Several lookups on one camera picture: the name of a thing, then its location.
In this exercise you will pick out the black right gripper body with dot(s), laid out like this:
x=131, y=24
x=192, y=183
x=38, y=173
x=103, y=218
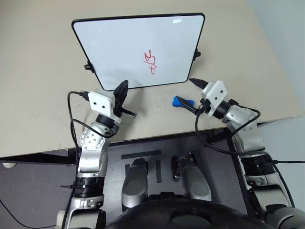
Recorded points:
x=204, y=106

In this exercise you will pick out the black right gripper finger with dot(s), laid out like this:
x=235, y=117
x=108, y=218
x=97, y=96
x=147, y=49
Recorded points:
x=189, y=106
x=199, y=83

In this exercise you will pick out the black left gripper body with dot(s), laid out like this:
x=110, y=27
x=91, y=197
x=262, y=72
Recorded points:
x=118, y=110

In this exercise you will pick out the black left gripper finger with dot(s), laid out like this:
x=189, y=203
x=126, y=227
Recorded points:
x=121, y=91
x=129, y=112

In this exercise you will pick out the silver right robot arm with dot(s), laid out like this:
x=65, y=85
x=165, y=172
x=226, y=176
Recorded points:
x=250, y=136

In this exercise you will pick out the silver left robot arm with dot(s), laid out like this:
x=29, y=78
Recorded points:
x=91, y=152

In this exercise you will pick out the blue eraser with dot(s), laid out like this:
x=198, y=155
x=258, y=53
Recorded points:
x=175, y=102

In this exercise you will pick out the dark tape strip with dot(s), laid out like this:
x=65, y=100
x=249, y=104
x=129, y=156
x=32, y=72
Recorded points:
x=140, y=155
x=158, y=171

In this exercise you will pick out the silver left robot leg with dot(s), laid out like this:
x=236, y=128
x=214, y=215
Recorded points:
x=134, y=181

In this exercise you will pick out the silver robot leg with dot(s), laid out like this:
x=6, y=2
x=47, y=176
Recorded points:
x=194, y=176
x=134, y=181

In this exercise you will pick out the silver right robot leg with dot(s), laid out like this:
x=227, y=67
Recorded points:
x=194, y=176

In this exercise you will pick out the black robot torso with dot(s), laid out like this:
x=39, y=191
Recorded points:
x=171, y=214

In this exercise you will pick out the white table caster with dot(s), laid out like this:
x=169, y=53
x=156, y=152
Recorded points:
x=9, y=165

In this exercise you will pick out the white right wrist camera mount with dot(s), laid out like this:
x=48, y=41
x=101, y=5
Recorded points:
x=215, y=91

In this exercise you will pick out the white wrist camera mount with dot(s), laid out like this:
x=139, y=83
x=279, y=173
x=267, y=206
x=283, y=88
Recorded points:
x=215, y=91
x=101, y=100

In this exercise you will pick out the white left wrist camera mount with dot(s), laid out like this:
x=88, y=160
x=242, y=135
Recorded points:
x=101, y=100

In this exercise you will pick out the white whiteboard with black frame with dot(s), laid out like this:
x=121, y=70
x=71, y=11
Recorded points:
x=133, y=47

